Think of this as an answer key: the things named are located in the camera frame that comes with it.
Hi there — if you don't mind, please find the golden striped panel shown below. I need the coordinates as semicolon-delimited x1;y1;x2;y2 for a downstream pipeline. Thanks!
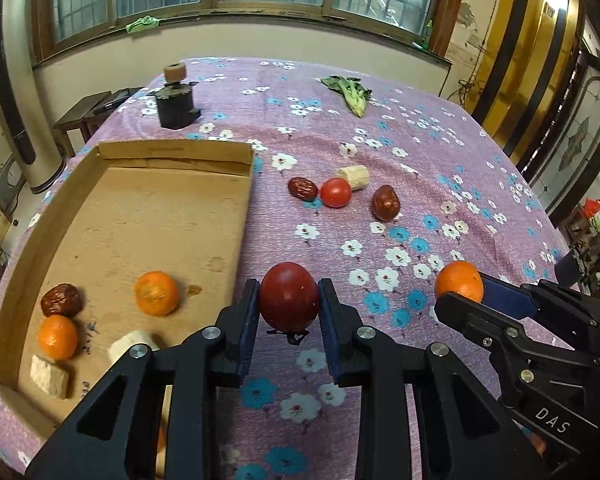
472;0;586;171

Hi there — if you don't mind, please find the green leafy vegetable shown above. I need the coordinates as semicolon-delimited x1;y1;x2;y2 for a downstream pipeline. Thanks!
320;75;373;118

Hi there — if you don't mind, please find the glass panel door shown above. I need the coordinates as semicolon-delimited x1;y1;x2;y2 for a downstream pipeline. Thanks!
525;55;600;221

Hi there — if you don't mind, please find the small red date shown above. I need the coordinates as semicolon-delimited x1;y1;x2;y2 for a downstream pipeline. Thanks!
287;176;319;202

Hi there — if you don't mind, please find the white tower appliance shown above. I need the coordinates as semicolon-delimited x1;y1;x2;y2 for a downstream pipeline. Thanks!
0;0;66;196

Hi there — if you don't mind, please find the dark round pot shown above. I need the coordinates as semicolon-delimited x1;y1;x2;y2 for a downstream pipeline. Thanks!
554;242;596;286

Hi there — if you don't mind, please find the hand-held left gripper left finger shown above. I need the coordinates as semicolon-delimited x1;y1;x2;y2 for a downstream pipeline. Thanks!
25;277;261;480

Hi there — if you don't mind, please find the green cloth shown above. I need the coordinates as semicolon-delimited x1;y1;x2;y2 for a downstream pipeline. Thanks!
125;16;162;33

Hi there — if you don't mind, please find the red tomato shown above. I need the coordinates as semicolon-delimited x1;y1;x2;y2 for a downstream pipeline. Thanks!
320;177;353;209
259;262;321;346

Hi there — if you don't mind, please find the cardboard box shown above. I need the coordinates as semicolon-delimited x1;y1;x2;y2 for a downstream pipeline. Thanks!
0;138;257;480

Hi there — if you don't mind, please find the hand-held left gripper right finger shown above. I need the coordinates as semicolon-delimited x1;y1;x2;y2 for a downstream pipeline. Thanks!
317;277;551;480

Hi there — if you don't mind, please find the large red date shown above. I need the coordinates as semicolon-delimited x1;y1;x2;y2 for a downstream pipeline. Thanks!
371;184;400;222
40;283;84;318

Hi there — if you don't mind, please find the pale yam block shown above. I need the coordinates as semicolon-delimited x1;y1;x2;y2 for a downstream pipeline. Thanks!
30;355;72;400

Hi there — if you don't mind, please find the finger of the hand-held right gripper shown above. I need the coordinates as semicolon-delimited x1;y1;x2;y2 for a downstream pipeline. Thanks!
434;292;600;398
480;272;600;356

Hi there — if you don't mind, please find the small wooden table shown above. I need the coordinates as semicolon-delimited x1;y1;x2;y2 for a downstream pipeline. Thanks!
52;87;146;158

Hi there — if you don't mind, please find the black hanging cable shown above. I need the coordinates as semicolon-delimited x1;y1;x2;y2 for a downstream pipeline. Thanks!
452;45;481;106

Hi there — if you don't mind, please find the black device with cork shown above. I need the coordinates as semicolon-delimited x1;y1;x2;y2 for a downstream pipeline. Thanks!
155;62;202;129

